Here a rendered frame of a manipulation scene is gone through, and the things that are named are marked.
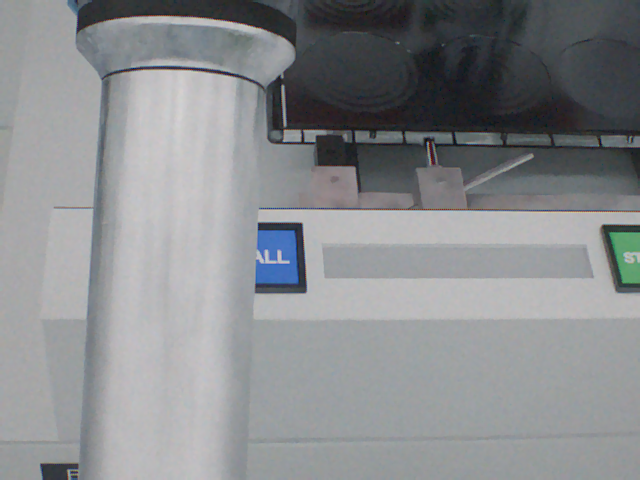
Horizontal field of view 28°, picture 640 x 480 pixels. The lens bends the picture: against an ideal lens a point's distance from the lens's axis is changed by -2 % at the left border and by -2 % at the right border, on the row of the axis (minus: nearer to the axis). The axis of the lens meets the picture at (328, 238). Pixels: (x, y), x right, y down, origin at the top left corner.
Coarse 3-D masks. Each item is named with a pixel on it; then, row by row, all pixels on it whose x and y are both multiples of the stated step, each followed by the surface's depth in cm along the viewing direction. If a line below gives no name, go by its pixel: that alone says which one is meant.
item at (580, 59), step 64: (320, 0) 113; (384, 0) 113; (448, 0) 114; (512, 0) 115; (576, 0) 116; (320, 64) 107; (384, 64) 108; (448, 64) 108; (512, 64) 109; (576, 64) 110; (448, 128) 103; (512, 128) 104; (576, 128) 104
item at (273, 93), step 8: (280, 80) 105; (272, 88) 104; (280, 88) 105; (264, 96) 104; (272, 96) 104; (280, 96) 104; (272, 104) 103; (280, 104) 103; (272, 112) 102; (280, 112) 103; (272, 120) 102; (280, 120) 102; (272, 128) 101; (272, 136) 101
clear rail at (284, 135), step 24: (312, 144) 102; (360, 144) 102; (384, 144) 102; (408, 144) 102; (456, 144) 103; (480, 144) 103; (504, 144) 103; (528, 144) 103; (552, 144) 103; (576, 144) 103; (600, 144) 104; (624, 144) 104
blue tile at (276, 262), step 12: (264, 240) 85; (276, 240) 85; (288, 240) 85; (264, 252) 85; (276, 252) 85; (288, 252) 85; (264, 264) 84; (276, 264) 84; (288, 264) 84; (264, 276) 83; (276, 276) 83; (288, 276) 83
